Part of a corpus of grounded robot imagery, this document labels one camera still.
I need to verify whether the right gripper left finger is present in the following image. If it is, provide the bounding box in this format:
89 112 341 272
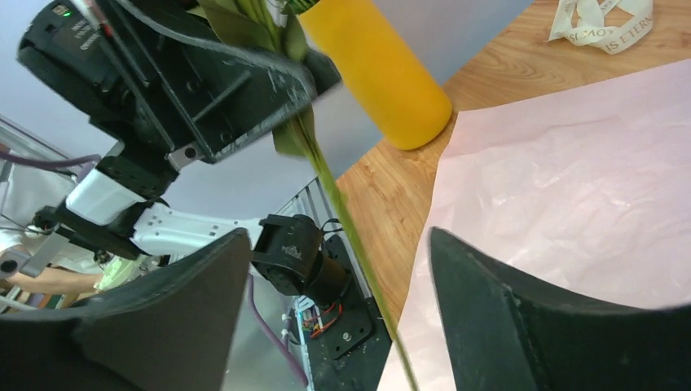
1 229 253 390

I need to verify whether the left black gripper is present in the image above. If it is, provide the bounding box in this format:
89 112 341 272
86 1 319 164

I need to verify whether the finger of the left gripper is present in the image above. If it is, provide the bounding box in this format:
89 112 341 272
301 49 341 101

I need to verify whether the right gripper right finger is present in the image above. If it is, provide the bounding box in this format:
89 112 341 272
429 227 690 390

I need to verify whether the brown dried flower stem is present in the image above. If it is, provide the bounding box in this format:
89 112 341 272
199 1 420 390

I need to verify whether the purple pink wrapping paper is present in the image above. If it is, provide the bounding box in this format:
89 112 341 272
398 60 690 390

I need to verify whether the cream ribbon with gold text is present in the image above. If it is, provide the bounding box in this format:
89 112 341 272
548 0 654 55

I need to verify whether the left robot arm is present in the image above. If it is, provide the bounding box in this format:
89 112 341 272
17 1 341 259

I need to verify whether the person forearm in background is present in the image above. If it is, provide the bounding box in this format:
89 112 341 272
7 268 103 295

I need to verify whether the yellow cylindrical vase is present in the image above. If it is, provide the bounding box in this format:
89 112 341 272
298 0 452 151

